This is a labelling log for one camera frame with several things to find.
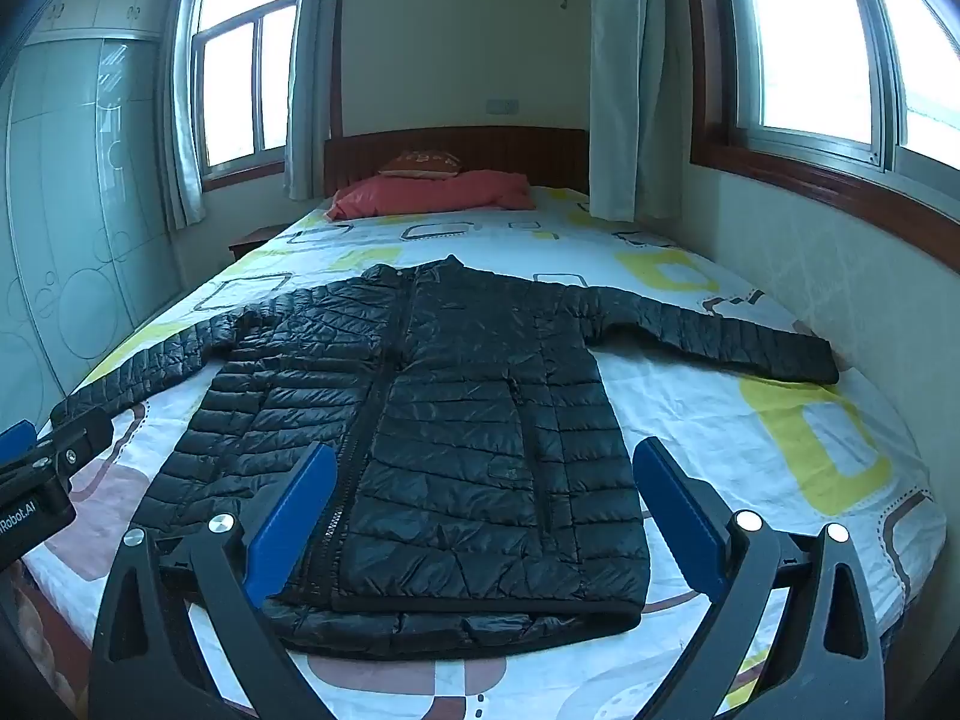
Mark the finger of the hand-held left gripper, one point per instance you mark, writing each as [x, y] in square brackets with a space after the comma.
[16, 440]
[82, 439]

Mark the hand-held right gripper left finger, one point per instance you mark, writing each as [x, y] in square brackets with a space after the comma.
[294, 516]

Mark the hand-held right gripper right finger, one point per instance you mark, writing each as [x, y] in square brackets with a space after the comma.
[679, 517]

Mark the black puffer jacket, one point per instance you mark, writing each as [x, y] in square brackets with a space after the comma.
[465, 427]

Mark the bed with patterned sheet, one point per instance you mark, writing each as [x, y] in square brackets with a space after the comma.
[750, 420]

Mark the glass door wardrobe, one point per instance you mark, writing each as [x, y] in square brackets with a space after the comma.
[67, 225]

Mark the wooden nightstand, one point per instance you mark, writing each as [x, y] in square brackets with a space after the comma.
[251, 240]

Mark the pale window curtain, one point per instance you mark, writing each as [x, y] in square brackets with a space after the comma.
[180, 127]
[637, 90]
[311, 75]

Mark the red pillow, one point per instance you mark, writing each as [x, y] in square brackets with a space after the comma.
[420, 196]

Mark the orange cushion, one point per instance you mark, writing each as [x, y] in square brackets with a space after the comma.
[420, 163]

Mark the small sliding window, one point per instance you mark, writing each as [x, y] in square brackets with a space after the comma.
[240, 75]

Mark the wooden headboard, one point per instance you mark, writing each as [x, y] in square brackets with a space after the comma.
[525, 150]

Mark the wide window with wooden sill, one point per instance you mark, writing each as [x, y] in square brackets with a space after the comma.
[810, 37]

